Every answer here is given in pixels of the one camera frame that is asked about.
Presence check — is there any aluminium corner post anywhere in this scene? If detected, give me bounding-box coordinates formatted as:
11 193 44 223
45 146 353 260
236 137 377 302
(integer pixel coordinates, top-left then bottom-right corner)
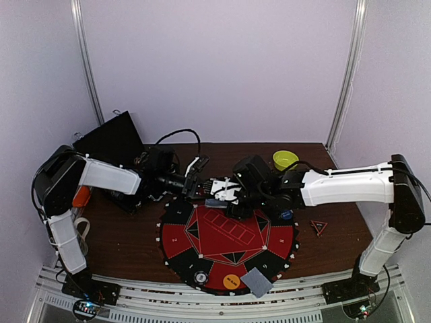
326 0 368 154
70 0 105 126

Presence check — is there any left aluminium corner post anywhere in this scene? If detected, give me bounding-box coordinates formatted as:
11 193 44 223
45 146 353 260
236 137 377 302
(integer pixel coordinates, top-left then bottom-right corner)
70 0 105 126

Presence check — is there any black poker chip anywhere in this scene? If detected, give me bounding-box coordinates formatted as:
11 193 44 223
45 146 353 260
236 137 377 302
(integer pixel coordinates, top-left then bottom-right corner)
193 271 209 285

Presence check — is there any orange big blind button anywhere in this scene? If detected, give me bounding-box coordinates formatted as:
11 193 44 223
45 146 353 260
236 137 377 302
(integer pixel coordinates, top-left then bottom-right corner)
222 274 241 290

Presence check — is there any red black triangle token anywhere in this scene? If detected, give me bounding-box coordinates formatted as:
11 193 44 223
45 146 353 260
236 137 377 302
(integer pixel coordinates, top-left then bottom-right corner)
310 220 328 237

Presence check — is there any white ceramic mug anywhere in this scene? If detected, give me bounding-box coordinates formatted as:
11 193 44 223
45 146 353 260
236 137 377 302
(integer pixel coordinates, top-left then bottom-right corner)
74 217 91 256

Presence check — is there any round red black poker mat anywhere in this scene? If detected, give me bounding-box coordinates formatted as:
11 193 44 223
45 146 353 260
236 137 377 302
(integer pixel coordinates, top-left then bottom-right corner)
156 199 300 296

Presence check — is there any right aluminium corner post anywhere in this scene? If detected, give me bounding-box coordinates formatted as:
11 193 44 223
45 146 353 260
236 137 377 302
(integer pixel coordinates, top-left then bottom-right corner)
326 0 368 154

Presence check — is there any orange plastic bowl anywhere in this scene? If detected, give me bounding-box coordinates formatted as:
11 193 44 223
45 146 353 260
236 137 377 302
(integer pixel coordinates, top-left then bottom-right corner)
72 186 91 208

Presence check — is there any black poker chip case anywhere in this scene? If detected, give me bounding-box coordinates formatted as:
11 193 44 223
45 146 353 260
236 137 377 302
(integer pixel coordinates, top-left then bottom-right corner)
71 110 169 215

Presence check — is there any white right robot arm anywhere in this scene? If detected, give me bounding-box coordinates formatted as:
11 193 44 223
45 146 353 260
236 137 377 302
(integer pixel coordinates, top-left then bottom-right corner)
205 154 426 297

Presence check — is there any aluminium front rail frame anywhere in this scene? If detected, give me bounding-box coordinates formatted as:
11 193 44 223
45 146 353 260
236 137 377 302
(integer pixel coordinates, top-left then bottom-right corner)
26 264 415 323

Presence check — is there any dealt blue-backed playing cards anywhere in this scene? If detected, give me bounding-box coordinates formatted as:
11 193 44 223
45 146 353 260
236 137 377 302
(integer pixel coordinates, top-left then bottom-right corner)
240 268 273 298

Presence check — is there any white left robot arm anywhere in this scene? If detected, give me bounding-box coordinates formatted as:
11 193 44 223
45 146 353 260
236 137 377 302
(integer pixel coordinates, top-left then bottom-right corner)
31 145 209 299

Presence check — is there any blue small blind button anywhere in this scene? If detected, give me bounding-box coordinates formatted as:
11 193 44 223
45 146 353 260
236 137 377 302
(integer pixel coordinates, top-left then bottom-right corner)
280 210 293 220

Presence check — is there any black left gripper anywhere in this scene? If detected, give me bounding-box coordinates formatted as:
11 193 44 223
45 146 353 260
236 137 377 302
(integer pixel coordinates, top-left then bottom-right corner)
158 171 213 203

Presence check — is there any green plastic bowl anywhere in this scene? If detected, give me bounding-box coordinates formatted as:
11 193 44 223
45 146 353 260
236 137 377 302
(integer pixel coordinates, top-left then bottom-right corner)
273 150 299 171

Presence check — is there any grey playing card deck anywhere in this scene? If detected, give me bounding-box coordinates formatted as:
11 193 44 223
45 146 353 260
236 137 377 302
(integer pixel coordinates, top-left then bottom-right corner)
205 199 228 209

